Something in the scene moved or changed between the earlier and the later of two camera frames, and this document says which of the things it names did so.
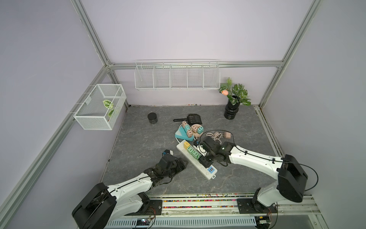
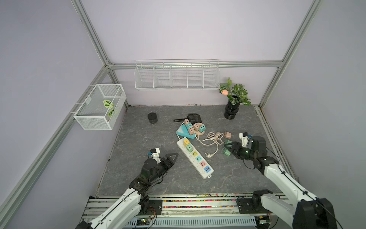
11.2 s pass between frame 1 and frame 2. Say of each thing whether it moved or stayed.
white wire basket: stayed
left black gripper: moved
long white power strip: stayed
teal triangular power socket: moved
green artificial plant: stayed
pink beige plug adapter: stayed
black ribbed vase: stayed
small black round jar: stayed
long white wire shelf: stayed
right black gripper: moved
